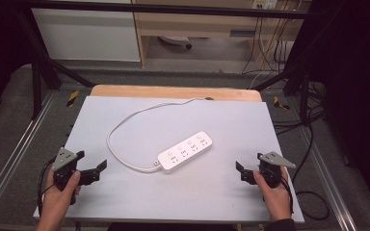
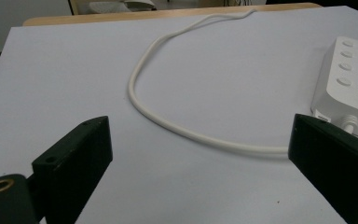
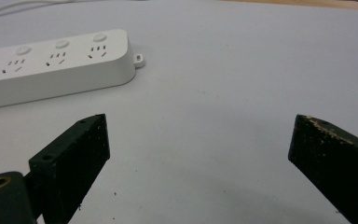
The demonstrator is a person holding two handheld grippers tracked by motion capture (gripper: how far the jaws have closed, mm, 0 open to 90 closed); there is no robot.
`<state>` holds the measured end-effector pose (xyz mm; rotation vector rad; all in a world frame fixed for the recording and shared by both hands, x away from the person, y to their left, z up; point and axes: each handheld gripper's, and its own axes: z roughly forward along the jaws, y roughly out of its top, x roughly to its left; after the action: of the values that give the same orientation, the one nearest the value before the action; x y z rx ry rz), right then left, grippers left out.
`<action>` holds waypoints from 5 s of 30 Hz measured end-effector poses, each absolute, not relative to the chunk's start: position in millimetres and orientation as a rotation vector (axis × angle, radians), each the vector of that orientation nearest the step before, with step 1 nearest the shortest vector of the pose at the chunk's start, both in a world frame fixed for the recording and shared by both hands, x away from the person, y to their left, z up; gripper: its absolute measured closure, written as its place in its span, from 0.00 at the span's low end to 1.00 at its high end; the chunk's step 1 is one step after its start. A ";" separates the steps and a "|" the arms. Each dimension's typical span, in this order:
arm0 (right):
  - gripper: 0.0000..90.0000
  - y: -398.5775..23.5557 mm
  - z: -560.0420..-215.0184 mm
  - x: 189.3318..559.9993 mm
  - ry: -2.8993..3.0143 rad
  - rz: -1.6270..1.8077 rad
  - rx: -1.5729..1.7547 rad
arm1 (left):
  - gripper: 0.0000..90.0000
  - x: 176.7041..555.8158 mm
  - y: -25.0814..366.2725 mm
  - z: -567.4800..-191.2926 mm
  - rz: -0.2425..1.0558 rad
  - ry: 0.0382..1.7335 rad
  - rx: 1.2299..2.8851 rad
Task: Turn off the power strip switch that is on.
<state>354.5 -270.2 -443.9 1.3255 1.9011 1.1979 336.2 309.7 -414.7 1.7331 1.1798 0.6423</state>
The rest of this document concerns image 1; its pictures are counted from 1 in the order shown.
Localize person's dark clothing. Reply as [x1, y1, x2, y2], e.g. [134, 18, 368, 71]
[106, 221, 239, 231]

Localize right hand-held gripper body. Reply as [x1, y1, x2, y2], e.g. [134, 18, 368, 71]
[257, 151, 297, 190]

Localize black curtain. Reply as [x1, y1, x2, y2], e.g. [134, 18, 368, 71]
[0, 0, 35, 131]
[297, 0, 370, 220]

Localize person's left hand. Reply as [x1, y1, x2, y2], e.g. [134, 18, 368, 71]
[43, 169, 82, 212]

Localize white power strip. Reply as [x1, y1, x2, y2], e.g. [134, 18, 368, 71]
[156, 130, 214, 174]

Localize white power strip cable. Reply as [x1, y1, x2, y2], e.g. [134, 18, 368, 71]
[106, 96, 207, 174]

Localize black floor cables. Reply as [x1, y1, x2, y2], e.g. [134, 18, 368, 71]
[272, 81, 328, 137]

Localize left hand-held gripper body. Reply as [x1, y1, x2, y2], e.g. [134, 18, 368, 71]
[51, 146, 79, 206]

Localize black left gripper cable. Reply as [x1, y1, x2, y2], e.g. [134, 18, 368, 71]
[37, 158, 58, 217]

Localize white wall socket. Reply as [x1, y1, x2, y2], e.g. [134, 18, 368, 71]
[251, 0, 278, 11]

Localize hanging cable bundle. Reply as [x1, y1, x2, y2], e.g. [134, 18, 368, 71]
[241, 9, 301, 75]

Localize white chair base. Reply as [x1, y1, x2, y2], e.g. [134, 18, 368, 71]
[157, 35, 194, 50]

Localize black frame leg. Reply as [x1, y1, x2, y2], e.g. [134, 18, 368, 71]
[13, 9, 96, 120]
[252, 62, 313, 127]

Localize person's right hand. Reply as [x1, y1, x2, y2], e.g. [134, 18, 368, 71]
[252, 166, 292, 217]

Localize light wooden table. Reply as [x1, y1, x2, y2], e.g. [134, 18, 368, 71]
[90, 84, 264, 103]

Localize black frame crossbar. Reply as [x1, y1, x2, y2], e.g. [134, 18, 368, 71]
[12, 0, 316, 20]

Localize aluminium floor rail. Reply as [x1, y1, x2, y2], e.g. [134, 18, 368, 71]
[296, 124, 358, 231]
[0, 90, 60, 223]

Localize white cabinet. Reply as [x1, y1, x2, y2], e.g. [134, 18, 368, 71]
[31, 0, 142, 63]

